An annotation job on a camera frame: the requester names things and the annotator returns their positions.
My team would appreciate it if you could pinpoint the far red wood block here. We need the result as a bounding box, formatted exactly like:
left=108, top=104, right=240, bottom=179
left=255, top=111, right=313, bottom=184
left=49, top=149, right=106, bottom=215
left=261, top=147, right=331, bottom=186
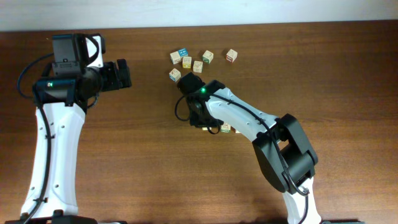
left=226, top=49, right=238, bottom=63

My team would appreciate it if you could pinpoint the wood block red E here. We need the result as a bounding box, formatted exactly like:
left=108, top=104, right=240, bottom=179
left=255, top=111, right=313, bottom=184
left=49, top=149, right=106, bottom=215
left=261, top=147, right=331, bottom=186
left=192, top=60, right=203, bottom=73

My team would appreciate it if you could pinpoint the wood block blue side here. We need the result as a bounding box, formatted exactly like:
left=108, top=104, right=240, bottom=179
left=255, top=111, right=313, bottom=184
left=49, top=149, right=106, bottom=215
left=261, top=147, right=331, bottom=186
left=170, top=51, right=181, bottom=64

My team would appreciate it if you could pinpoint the blue top wood block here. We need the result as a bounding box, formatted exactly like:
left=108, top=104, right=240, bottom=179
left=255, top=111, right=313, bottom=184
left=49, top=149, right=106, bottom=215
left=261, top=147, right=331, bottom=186
left=178, top=48, right=188, bottom=58

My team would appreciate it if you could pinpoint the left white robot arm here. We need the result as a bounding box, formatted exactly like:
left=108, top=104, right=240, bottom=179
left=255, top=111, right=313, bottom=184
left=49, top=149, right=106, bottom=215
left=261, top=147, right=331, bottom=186
left=21, top=59, right=132, bottom=222

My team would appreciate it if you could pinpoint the green letter N block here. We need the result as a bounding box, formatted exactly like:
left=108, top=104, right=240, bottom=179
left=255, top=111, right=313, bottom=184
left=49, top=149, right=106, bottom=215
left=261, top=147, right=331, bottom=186
left=202, top=50, right=214, bottom=64

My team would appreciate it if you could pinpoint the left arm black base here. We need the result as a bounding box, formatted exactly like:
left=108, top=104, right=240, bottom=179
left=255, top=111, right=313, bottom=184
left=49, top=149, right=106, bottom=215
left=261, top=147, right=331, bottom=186
left=4, top=210, right=99, bottom=224

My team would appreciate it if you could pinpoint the yellow letter K block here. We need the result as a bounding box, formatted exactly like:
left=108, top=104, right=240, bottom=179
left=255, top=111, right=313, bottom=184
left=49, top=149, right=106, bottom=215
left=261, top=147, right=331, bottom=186
left=182, top=56, right=192, bottom=69

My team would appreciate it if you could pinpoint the letter M wood block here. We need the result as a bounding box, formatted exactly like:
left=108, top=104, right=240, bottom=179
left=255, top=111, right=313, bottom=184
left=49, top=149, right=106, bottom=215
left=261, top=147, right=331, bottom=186
left=220, top=123, right=231, bottom=133

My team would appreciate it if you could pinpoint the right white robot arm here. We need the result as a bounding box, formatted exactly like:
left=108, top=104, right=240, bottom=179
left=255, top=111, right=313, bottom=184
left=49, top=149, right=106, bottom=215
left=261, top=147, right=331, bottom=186
left=182, top=80, right=322, bottom=223

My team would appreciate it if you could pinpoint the blue baseball wood block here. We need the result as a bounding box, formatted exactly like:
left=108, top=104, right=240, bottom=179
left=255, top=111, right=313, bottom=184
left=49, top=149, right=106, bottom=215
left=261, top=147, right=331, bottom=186
left=169, top=68, right=181, bottom=82

